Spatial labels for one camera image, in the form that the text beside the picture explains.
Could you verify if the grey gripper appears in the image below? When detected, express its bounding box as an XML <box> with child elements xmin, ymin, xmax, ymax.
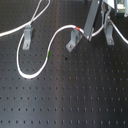
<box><xmin>84</xmin><ymin>0</ymin><xmax>128</xmax><ymax>41</ymax></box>

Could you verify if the right grey cable clip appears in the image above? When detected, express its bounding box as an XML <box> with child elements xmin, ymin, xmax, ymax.
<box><xmin>104</xmin><ymin>21</ymin><xmax>114</xmax><ymax>45</ymax></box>

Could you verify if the grey cable clip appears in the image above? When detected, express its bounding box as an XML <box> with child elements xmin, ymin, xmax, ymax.
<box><xmin>23</xmin><ymin>25</ymin><xmax>33</xmax><ymax>50</ymax></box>
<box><xmin>104</xmin><ymin>21</ymin><xmax>114</xmax><ymax>45</ymax></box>
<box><xmin>66</xmin><ymin>29</ymin><xmax>82</xmax><ymax>52</ymax></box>

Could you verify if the middle grey cable clip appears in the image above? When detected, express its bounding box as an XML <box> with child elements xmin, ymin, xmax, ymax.
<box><xmin>66</xmin><ymin>29</ymin><xmax>82</xmax><ymax>52</ymax></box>

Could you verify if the left grey cable clip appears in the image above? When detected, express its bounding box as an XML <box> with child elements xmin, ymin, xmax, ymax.
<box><xmin>23</xmin><ymin>25</ymin><xmax>33</xmax><ymax>50</ymax></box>

